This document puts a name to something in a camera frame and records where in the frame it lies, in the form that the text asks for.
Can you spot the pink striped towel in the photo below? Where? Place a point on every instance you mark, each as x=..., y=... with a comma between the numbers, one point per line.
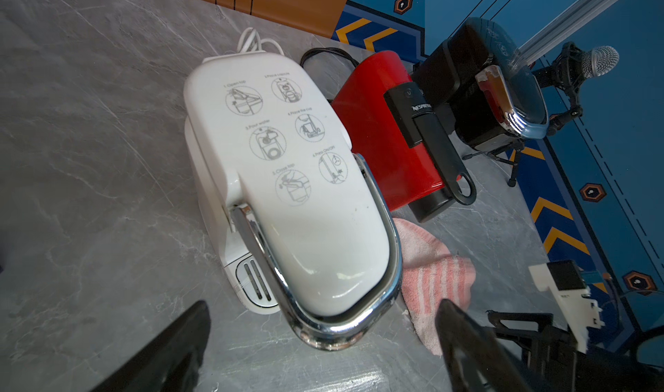
x=431, y=273

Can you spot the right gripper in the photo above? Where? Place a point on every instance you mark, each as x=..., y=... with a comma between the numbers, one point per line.
x=552, y=353

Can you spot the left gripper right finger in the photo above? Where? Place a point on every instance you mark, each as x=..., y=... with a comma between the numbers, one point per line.
x=471, y=350

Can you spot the black microphone on tripod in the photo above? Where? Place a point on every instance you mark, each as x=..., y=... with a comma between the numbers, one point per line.
x=570, y=81

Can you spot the white coffee machine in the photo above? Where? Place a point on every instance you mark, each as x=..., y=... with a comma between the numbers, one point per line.
x=295, y=216

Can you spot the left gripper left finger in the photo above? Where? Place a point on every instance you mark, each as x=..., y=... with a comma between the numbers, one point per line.
x=170, y=362

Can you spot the black coffee machine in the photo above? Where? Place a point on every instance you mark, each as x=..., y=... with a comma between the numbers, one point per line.
x=447, y=73

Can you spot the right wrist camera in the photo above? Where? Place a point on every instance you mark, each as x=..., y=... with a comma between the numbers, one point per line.
x=581, y=310

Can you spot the red Nespresso coffee machine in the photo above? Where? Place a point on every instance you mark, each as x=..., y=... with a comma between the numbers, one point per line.
x=397, y=132

